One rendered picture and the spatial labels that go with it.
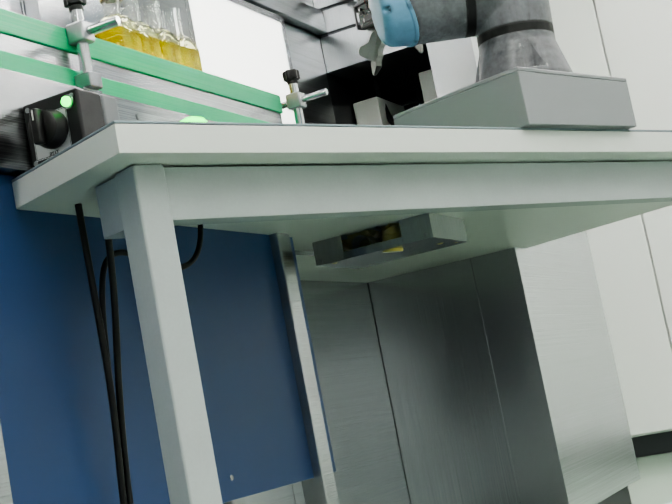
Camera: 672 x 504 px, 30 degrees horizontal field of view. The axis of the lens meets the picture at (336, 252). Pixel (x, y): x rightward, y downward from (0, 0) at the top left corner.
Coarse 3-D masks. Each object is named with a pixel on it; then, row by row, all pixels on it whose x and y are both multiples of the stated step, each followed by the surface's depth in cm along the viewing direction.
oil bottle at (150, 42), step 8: (136, 24) 200; (144, 24) 201; (144, 32) 199; (152, 32) 202; (144, 40) 199; (152, 40) 201; (144, 48) 199; (152, 48) 201; (160, 48) 203; (160, 56) 202
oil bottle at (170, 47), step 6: (156, 30) 205; (162, 30) 205; (168, 30) 207; (162, 36) 204; (168, 36) 205; (174, 36) 208; (162, 42) 204; (168, 42) 205; (174, 42) 207; (162, 48) 204; (168, 48) 204; (174, 48) 206; (180, 48) 208; (162, 54) 204; (168, 54) 204; (174, 54) 206; (180, 54) 208; (168, 60) 204; (174, 60) 205; (180, 60) 207
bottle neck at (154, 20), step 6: (150, 0) 207; (156, 0) 208; (144, 6) 207; (150, 6) 207; (156, 6) 207; (144, 12) 208; (150, 12) 207; (156, 12) 207; (150, 18) 207; (156, 18) 207; (162, 18) 208; (150, 24) 207; (156, 24) 206; (162, 24) 207
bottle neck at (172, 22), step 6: (162, 12) 213; (168, 12) 212; (174, 12) 212; (168, 18) 212; (174, 18) 212; (168, 24) 212; (174, 24) 212; (180, 24) 213; (174, 30) 212; (180, 30) 212
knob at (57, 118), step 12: (36, 108) 141; (36, 120) 140; (48, 120) 141; (60, 120) 142; (36, 132) 140; (48, 132) 141; (60, 132) 142; (36, 144) 141; (48, 144) 142; (60, 144) 143
